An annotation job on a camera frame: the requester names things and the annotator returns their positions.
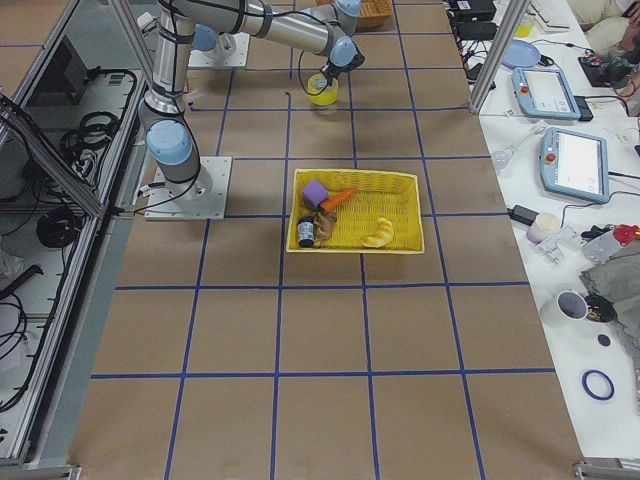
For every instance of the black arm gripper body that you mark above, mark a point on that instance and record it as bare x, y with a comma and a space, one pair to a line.
331, 71

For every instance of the yellow tape roll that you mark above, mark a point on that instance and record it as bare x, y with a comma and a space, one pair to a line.
321, 91

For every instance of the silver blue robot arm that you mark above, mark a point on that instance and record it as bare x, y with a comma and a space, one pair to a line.
168, 137
326, 30

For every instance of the brown wicker basket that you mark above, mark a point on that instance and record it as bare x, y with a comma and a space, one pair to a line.
373, 13

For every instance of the purple foam block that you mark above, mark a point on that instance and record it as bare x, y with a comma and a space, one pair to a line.
314, 193

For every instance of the orange toy carrot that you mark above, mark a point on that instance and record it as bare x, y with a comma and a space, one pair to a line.
333, 202

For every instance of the yellow woven plastic basket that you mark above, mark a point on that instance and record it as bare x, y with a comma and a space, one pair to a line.
393, 196

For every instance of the small dark spice jar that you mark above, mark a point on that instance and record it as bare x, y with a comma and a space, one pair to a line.
306, 232

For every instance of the toy croissant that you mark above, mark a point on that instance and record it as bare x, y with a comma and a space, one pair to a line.
382, 236

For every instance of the blue plate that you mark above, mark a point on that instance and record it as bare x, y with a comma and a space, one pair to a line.
521, 54

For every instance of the light bulb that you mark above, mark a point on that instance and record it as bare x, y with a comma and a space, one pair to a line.
501, 157

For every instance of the far teach pendant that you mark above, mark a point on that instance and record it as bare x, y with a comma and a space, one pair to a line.
544, 93

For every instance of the teach pendant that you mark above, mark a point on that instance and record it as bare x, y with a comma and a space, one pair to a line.
574, 164
544, 93

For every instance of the black power adapter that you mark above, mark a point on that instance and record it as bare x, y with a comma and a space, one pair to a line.
522, 215

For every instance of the near teach pendant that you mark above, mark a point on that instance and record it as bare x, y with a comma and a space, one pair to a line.
574, 164

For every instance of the white lavender jar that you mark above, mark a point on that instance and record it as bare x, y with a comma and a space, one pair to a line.
543, 226

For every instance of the white mug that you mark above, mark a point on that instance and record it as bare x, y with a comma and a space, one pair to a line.
563, 309

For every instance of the grey cloth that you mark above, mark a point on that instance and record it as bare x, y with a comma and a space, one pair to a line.
613, 293

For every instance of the aluminium frame post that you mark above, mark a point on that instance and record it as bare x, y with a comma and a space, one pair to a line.
509, 23

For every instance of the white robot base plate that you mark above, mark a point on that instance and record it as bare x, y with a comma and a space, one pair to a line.
206, 199

